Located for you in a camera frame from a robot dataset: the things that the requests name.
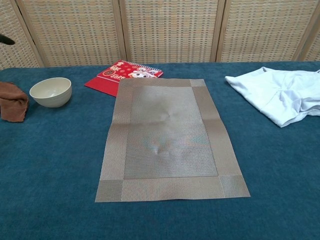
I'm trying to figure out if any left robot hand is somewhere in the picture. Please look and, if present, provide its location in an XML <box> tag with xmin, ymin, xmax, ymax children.
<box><xmin>0</xmin><ymin>33</ymin><xmax>15</xmax><ymax>47</ymax></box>

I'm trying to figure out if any cream round bowl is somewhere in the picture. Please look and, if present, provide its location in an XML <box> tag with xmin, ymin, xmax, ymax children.
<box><xmin>29</xmin><ymin>77</ymin><xmax>73</xmax><ymax>109</ymax></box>

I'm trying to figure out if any silver woven placemat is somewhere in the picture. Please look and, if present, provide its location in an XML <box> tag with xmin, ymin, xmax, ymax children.
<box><xmin>94</xmin><ymin>77</ymin><xmax>251</xmax><ymax>203</ymax></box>

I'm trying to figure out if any brown crumpled cloth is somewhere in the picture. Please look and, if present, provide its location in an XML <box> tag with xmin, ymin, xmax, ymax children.
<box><xmin>0</xmin><ymin>81</ymin><xmax>29</xmax><ymax>123</ymax></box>

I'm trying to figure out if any red desk calendar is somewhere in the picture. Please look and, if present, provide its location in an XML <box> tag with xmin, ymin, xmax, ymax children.
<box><xmin>84</xmin><ymin>59</ymin><xmax>165</xmax><ymax>98</ymax></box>

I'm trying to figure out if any teal table cover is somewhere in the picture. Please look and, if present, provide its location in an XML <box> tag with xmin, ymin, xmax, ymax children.
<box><xmin>0</xmin><ymin>61</ymin><xmax>320</xmax><ymax>240</ymax></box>

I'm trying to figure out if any woven folding screen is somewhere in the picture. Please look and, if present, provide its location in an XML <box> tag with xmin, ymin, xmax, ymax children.
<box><xmin>0</xmin><ymin>0</ymin><xmax>320</xmax><ymax>71</ymax></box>

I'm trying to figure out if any white crumpled shirt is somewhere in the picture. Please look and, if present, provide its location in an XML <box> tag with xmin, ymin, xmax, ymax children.
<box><xmin>224</xmin><ymin>66</ymin><xmax>320</xmax><ymax>129</ymax></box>

